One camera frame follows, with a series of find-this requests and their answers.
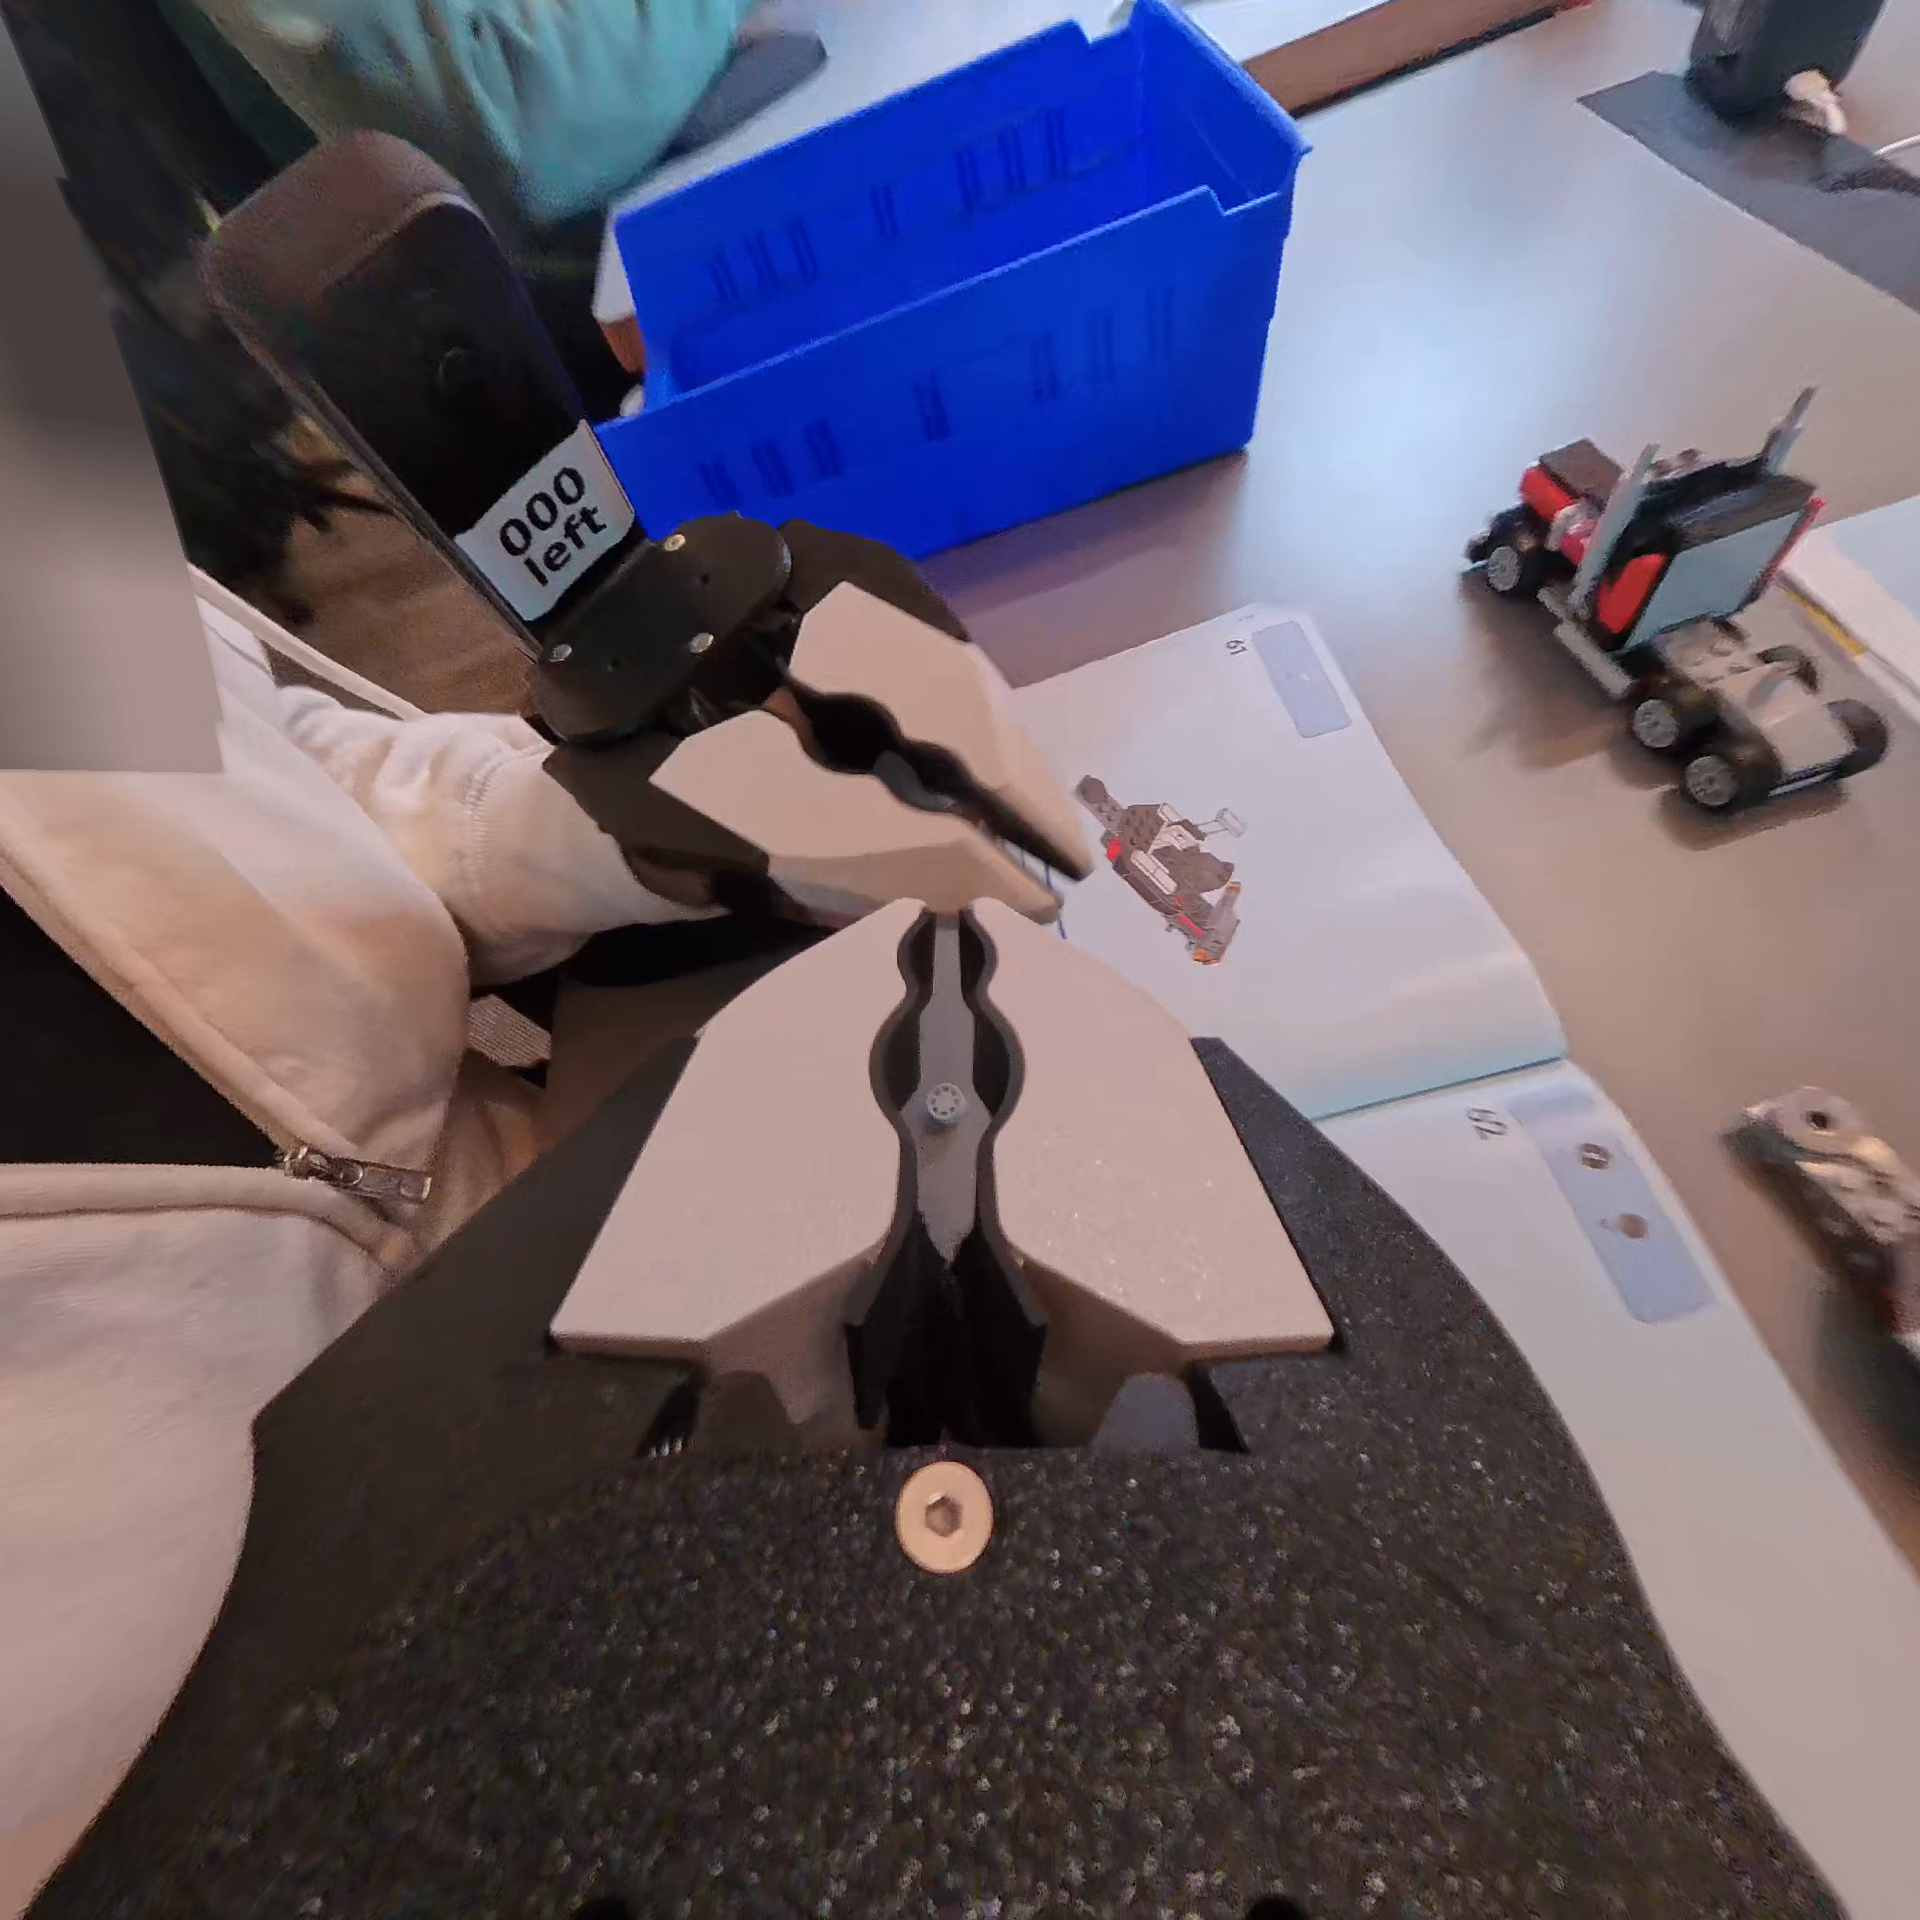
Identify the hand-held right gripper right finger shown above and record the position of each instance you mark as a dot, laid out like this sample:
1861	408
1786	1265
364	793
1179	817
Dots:
1156	1201

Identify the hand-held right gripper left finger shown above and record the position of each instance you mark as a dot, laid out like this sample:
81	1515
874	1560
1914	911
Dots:
735	1201

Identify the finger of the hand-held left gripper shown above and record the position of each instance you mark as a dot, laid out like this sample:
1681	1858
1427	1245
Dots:
811	818
931	674

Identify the grey lego blade piece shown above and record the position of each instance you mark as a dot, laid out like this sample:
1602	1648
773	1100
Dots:
946	1140

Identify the blue plastic bin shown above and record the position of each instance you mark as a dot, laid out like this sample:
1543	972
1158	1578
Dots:
962	376

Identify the person's left forearm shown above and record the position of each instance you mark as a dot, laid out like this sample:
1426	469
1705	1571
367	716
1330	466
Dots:
436	810

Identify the open lego instruction booklet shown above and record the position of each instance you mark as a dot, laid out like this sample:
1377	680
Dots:
1382	930

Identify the grey lego helicopter assembly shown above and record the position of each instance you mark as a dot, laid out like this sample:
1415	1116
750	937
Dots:
1838	1185

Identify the red and black lego truck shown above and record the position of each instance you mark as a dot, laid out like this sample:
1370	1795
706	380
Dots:
1681	570

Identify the closed lego instruction booklet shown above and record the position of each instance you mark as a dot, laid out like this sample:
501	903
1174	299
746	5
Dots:
1876	600

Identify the person's white hoodie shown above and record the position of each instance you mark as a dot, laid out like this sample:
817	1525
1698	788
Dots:
149	1348

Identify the black rounded device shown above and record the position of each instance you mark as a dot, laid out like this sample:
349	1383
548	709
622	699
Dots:
1770	44

